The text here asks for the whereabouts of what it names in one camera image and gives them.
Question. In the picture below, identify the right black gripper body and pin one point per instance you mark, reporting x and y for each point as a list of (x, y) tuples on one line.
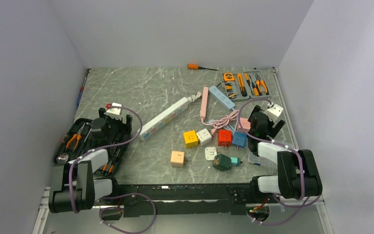
[(272, 131)]

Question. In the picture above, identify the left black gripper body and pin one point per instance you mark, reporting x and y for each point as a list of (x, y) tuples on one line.
[(115, 125)]

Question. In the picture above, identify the pink cube socket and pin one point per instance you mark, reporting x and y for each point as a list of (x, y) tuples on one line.
[(243, 125)]

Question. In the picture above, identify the blue cube adapter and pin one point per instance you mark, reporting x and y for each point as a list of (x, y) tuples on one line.
[(239, 140)]

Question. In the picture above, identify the black tool case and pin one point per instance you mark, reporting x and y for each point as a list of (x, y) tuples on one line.
[(115, 154)]

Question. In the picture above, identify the red cube adapter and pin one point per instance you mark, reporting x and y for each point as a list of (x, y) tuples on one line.
[(224, 138)]

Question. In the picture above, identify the teal cube plug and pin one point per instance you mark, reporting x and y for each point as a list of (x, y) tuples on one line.
[(235, 161)]

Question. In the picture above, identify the grey tool tray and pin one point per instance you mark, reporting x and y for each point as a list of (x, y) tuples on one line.
[(245, 85)]

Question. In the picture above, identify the light blue power strip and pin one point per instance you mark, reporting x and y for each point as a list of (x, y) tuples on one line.
[(222, 98)]

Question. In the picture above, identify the green cube adapter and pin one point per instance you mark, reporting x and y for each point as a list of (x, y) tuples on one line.
[(221, 162)]

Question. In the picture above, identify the small white plug adapter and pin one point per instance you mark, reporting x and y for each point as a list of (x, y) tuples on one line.
[(210, 153)]

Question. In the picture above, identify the white cube adapter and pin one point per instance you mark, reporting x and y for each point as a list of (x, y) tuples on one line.
[(204, 136)]

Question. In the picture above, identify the pink power strip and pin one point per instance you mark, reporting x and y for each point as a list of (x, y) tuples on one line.
[(204, 103)]

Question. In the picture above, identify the yellow cube adapter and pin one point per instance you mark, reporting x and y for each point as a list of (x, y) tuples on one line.
[(190, 139)]

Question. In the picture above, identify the beige cube adapter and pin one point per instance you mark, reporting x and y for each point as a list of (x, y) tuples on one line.
[(177, 159)]

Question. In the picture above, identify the white power strip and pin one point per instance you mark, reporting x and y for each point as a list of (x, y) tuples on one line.
[(166, 116)]

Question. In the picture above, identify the clear screw box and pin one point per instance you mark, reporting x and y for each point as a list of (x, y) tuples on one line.
[(265, 156)]

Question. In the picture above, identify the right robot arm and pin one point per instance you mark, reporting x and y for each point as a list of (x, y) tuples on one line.
[(297, 173)]

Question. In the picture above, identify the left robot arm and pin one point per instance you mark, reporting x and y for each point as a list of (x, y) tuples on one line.
[(88, 159)]

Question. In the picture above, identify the orange pliers in case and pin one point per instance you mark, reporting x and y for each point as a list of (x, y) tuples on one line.
[(75, 140)]

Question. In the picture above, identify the red blue pen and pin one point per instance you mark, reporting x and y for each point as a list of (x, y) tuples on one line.
[(81, 90)]

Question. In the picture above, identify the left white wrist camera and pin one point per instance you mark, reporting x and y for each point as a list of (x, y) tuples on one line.
[(113, 110)]

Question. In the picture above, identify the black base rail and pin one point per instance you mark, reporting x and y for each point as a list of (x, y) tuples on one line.
[(184, 199)]

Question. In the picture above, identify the orange handled screwdriver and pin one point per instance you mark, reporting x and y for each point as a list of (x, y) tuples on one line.
[(197, 67)]

